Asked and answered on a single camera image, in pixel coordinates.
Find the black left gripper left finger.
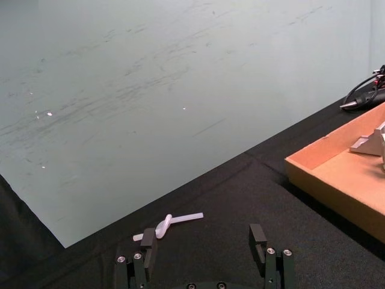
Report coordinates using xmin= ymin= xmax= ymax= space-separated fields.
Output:
xmin=115 ymin=228 xmax=158 ymax=289

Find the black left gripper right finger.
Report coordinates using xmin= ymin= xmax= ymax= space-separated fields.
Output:
xmin=248 ymin=223 xmax=295 ymax=289

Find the small white three-armed plastic piece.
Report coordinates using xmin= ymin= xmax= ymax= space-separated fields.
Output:
xmin=132 ymin=212 xmax=205 ymax=242

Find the black table cloth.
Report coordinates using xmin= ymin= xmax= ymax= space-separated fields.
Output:
xmin=0 ymin=101 xmax=385 ymax=289

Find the shallow brown cardboard tray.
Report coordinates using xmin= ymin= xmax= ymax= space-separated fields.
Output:
xmin=285 ymin=102 xmax=385 ymax=244

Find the white stepped plastic block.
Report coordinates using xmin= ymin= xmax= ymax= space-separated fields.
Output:
xmin=349 ymin=121 xmax=385 ymax=157

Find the black corded tool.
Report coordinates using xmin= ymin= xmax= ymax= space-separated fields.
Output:
xmin=339 ymin=64 xmax=385 ymax=113

